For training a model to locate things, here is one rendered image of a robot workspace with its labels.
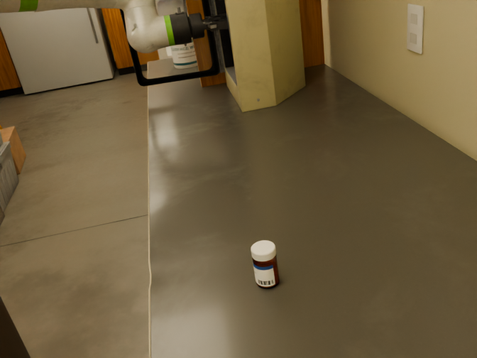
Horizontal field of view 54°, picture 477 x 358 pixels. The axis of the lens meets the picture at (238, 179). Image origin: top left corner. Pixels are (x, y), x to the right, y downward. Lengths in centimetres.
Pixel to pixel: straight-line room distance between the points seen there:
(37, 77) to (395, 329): 618
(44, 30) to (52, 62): 40
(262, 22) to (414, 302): 95
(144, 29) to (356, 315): 107
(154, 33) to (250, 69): 31
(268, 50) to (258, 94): 14
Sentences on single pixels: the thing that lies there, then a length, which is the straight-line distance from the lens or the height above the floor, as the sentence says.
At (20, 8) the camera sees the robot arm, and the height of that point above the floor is 134.
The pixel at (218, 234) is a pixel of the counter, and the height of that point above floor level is 94.
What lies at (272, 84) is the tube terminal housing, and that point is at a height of 101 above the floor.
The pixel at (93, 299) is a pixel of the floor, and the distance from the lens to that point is 241.
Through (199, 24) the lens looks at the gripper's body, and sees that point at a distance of 151.
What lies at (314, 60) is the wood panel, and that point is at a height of 96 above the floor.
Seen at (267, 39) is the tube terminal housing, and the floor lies 115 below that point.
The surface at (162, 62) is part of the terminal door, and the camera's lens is 176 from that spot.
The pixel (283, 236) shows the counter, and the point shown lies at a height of 94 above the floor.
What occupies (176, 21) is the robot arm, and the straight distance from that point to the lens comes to 150.
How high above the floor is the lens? 143
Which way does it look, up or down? 27 degrees down
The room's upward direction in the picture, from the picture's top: 9 degrees counter-clockwise
